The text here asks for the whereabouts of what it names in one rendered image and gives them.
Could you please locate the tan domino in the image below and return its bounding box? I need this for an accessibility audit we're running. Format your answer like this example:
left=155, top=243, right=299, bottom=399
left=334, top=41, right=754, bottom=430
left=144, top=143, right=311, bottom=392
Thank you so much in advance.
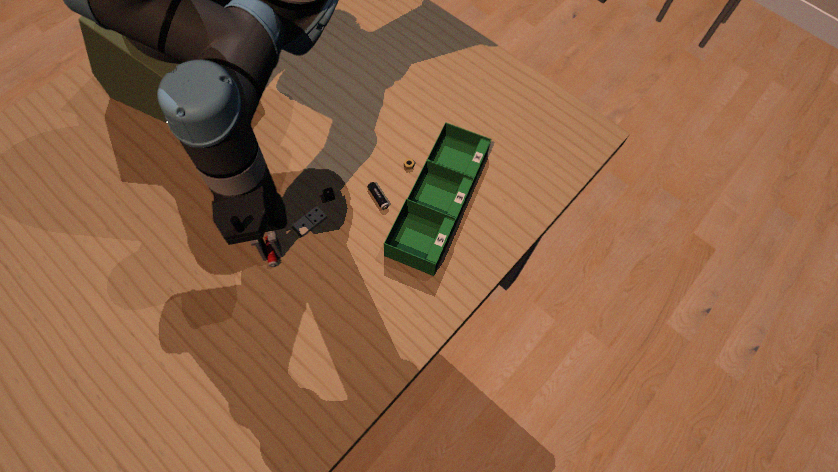
left=293, top=206, right=327, bottom=237

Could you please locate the red battery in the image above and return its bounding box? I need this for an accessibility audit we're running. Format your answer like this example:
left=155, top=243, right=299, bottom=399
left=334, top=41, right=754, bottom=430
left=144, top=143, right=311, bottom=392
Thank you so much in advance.
left=265, top=236, right=278, bottom=267

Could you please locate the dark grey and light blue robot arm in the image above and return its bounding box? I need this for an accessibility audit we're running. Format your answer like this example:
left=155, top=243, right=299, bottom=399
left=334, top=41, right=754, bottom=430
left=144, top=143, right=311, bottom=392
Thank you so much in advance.
left=63, top=0, right=339, bottom=178

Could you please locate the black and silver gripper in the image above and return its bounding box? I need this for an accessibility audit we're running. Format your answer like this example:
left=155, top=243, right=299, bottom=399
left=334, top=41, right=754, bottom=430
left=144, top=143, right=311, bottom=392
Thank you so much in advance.
left=196, top=144, right=287, bottom=261

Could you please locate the green rack of bins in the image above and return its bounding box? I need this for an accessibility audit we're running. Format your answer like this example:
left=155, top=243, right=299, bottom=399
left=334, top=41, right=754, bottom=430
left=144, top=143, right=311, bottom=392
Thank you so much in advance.
left=384, top=123, right=491, bottom=276

